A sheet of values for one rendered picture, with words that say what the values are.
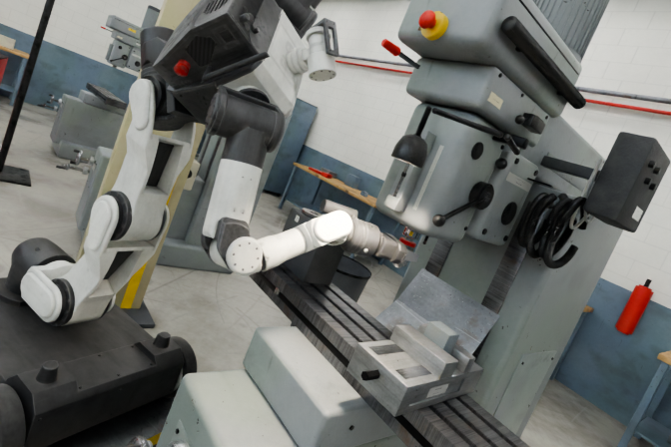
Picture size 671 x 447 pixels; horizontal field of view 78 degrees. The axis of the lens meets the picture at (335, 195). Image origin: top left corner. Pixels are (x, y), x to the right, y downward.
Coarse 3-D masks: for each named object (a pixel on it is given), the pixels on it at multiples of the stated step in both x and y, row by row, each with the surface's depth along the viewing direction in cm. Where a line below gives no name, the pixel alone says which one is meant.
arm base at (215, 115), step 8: (224, 88) 88; (216, 96) 85; (224, 96) 83; (240, 96) 90; (248, 96) 91; (216, 104) 83; (224, 104) 83; (264, 104) 93; (272, 104) 95; (208, 112) 88; (216, 112) 82; (224, 112) 83; (280, 112) 91; (208, 120) 86; (216, 120) 82; (280, 120) 89; (208, 128) 85; (216, 128) 84; (280, 128) 88; (280, 136) 88; (272, 144) 89
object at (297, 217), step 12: (300, 216) 144; (312, 216) 144; (288, 228) 148; (312, 252) 135; (324, 252) 136; (336, 252) 139; (288, 264) 143; (300, 264) 138; (312, 264) 135; (324, 264) 138; (336, 264) 141; (300, 276) 136; (312, 276) 136; (324, 276) 139
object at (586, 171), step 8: (544, 160) 119; (552, 160) 118; (560, 160) 116; (552, 168) 118; (560, 168) 116; (568, 168) 114; (576, 168) 113; (584, 168) 111; (576, 176) 114; (584, 176) 111
